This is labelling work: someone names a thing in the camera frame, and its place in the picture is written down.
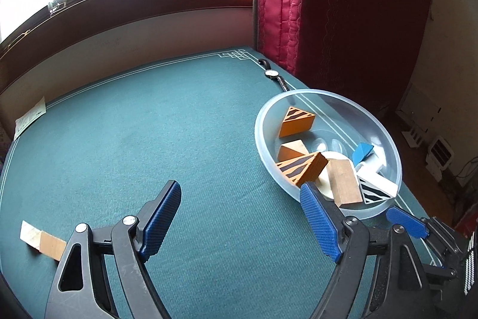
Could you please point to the wristwatch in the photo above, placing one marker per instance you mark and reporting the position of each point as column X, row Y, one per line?
column 271, row 73

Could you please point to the natural wooden block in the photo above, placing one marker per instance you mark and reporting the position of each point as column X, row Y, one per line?
column 345, row 184

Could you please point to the white round plastic cap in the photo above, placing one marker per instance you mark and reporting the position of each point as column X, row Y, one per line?
column 332, row 156

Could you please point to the small white heater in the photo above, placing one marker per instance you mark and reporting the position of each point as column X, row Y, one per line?
column 440, row 154

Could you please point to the pale faced wooden block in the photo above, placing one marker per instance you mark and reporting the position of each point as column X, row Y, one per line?
column 291, row 151

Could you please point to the blue wooden block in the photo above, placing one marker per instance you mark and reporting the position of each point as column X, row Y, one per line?
column 361, row 152

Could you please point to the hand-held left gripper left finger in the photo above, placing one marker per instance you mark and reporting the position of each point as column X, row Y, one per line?
column 160, row 222

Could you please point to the clear plastic bowl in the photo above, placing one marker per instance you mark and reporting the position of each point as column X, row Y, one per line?
column 269, row 139

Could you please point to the small clear glass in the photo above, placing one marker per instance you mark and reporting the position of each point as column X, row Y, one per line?
column 58, row 3

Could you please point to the white striped wooden block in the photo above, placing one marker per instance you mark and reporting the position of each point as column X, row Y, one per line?
column 373, row 192

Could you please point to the small white rack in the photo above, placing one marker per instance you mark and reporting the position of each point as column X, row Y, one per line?
column 412, row 137

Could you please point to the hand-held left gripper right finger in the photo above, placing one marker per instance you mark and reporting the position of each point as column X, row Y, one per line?
column 321, row 225

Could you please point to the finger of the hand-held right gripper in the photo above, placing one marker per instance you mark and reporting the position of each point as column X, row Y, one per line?
column 440, row 272
column 407, row 222

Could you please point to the red quilted curtain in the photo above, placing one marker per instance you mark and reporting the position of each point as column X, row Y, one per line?
column 283, row 5

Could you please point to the green table cover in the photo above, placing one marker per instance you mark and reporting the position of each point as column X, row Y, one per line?
column 149, row 136

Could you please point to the orange striped wooden block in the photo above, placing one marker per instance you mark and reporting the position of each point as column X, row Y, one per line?
column 298, row 169
column 295, row 124

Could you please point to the paper slip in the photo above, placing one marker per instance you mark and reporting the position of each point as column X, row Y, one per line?
column 30, row 119

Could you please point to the brown card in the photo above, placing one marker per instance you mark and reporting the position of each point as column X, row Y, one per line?
column 52, row 246

